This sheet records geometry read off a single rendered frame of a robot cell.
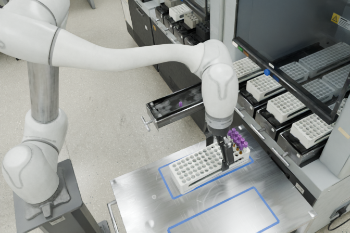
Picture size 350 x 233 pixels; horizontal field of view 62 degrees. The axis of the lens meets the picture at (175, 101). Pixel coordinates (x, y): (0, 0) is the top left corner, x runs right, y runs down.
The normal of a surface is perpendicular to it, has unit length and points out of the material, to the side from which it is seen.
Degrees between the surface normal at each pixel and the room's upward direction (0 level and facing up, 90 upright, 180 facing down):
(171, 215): 0
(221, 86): 72
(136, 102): 0
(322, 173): 0
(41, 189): 90
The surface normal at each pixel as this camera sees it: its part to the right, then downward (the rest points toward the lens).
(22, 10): 0.30, -0.55
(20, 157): -0.09, -0.63
